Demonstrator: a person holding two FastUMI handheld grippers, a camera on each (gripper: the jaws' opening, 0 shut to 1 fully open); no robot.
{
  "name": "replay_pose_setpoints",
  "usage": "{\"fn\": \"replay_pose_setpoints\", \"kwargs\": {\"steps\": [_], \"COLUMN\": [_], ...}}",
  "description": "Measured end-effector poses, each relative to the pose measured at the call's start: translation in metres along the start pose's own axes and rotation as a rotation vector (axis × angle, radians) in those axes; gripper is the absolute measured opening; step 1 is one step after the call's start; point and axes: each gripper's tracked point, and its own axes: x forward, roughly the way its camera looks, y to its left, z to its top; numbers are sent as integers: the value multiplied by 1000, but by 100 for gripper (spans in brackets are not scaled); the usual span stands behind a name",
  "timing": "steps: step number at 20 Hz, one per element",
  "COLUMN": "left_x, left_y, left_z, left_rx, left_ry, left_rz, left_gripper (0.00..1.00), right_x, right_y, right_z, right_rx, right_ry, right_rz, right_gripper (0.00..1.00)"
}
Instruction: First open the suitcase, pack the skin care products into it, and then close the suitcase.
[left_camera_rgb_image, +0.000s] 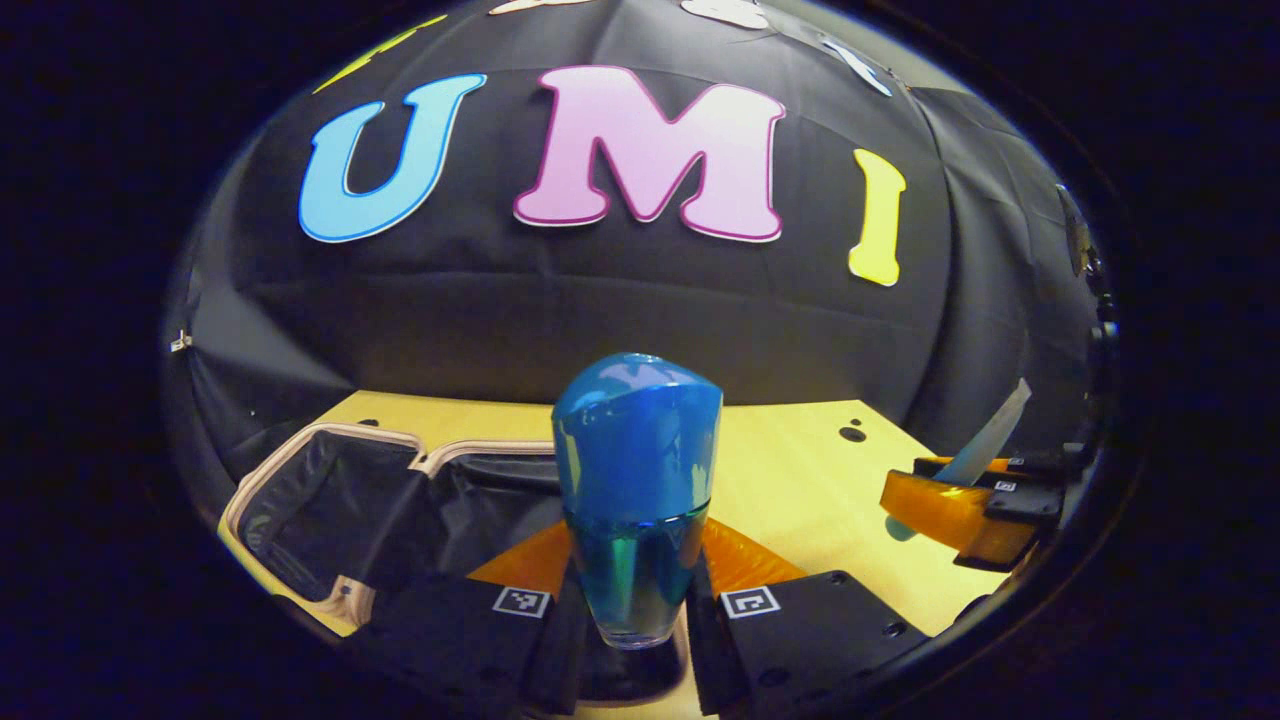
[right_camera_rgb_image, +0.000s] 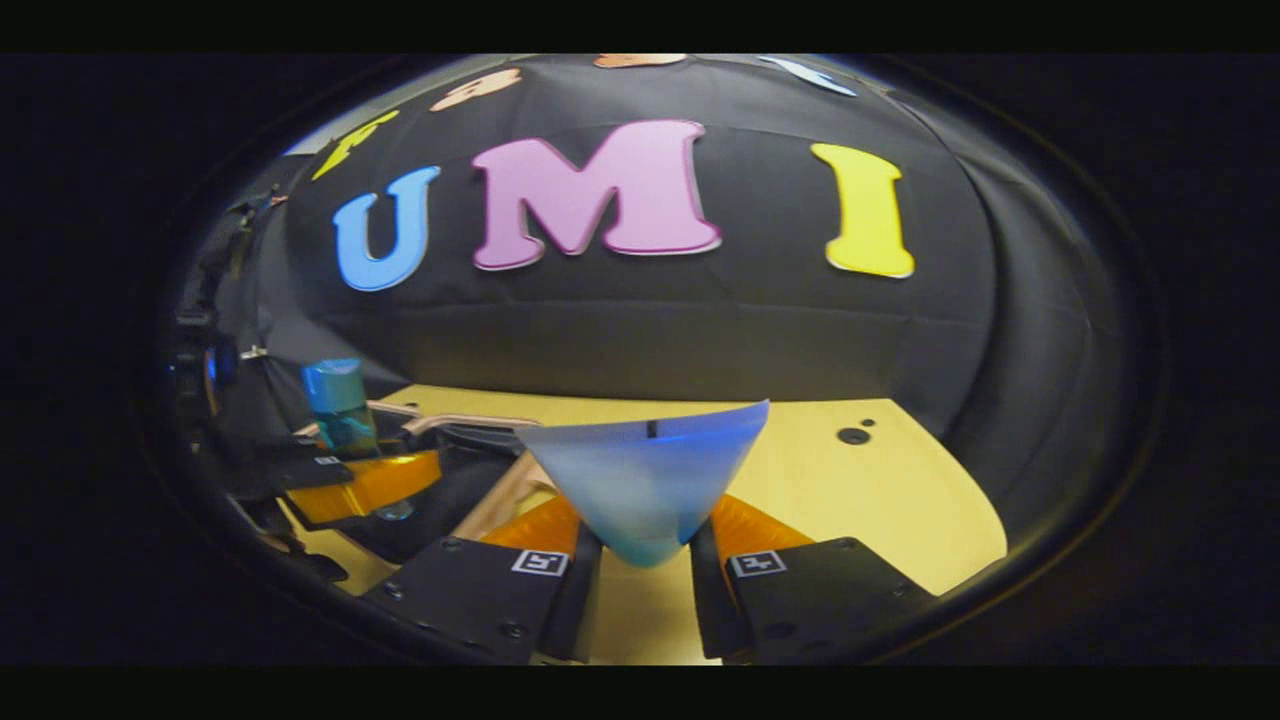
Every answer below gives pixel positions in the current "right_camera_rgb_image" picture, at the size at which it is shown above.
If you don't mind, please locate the pink suitcase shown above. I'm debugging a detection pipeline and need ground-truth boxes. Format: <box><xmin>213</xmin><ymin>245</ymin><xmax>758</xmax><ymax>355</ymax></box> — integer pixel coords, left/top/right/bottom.
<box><xmin>290</xmin><ymin>400</ymin><xmax>561</xmax><ymax>566</ymax></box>

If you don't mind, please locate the teal skin care bottle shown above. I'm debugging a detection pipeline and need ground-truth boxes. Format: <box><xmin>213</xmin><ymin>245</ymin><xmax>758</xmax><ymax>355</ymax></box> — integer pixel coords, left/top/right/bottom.
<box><xmin>300</xmin><ymin>358</ymin><xmax>416</xmax><ymax>523</ymax></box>

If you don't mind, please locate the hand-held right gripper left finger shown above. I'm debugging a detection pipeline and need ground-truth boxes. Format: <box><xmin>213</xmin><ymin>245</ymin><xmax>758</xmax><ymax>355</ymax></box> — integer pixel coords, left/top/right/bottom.
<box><xmin>360</xmin><ymin>493</ymin><xmax>606</xmax><ymax>667</ymax></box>

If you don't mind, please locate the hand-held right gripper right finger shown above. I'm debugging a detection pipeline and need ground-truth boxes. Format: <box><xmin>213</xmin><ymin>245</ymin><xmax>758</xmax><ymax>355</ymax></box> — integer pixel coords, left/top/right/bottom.
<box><xmin>688</xmin><ymin>492</ymin><xmax>939</xmax><ymax>667</ymax></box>

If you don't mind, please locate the light blue skin care tube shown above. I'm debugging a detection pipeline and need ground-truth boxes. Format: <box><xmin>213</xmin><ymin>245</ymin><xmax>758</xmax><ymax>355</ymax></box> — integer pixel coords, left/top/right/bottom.
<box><xmin>515</xmin><ymin>400</ymin><xmax>771</xmax><ymax>569</ymax></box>

